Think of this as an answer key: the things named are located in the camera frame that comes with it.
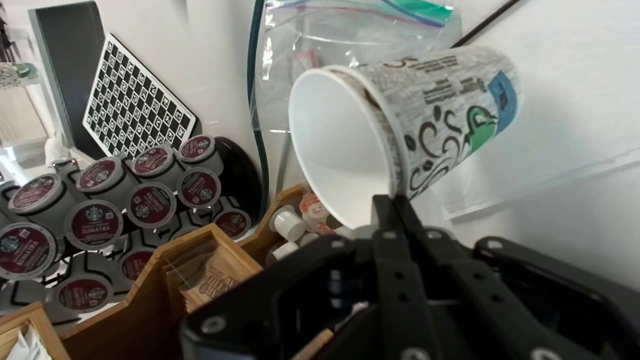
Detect printed paper coffee cups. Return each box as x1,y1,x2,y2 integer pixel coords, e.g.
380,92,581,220
286,43,526,232

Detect wooden knife block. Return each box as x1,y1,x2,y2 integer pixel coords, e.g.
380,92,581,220
0,181,336,360

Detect white creamer cup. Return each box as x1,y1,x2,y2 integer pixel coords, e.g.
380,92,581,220
265,240,299,266
297,191,329,225
268,205,307,241

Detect small black stick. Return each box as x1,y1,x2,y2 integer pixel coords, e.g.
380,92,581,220
451,0,521,48

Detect clear zip plastic bag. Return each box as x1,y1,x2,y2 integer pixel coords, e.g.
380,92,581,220
255,0,462,195

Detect brown sugar packets bundle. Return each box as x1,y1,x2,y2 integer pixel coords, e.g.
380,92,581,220
166,238,262,316

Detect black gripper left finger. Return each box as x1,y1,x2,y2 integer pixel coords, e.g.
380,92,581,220
177,193,428,360

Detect red foil coffee pod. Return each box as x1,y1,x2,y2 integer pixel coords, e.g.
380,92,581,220
213,208,254,240
126,181,177,229
118,245,155,282
175,134,220,165
128,145,175,177
0,221,58,279
64,199,126,252
53,273,115,313
177,167,224,209
74,156,126,195
5,174,65,216

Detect dark power cable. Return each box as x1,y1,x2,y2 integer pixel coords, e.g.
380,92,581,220
244,0,271,202

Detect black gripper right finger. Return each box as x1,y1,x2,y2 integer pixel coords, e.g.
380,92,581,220
394,195,640,360

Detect steel sink basin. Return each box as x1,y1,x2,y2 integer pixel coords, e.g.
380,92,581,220
27,0,108,161

